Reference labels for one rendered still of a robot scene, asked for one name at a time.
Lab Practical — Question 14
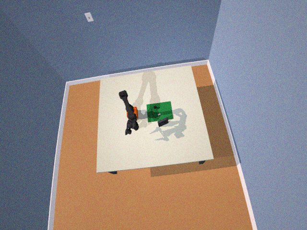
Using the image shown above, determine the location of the green circuit board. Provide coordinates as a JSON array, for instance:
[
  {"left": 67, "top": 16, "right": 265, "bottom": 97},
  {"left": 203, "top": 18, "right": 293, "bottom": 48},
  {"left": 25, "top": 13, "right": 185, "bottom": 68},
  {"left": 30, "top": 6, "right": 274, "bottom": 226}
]
[{"left": 146, "top": 101, "right": 173, "bottom": 122}]

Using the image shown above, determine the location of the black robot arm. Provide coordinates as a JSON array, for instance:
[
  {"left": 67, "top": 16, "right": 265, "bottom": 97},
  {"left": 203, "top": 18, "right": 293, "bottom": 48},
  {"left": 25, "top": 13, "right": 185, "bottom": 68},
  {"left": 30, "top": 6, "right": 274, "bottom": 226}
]
[{"left": 119, "top": 90, "right": 139, "bottom": 131}]

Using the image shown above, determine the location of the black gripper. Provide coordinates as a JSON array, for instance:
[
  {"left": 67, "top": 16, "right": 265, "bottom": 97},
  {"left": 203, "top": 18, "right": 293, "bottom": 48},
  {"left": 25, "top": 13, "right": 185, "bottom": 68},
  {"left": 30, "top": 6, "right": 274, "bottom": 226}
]
[{"left": 125, "top": 120, "right": 133, "bottom": 135}]

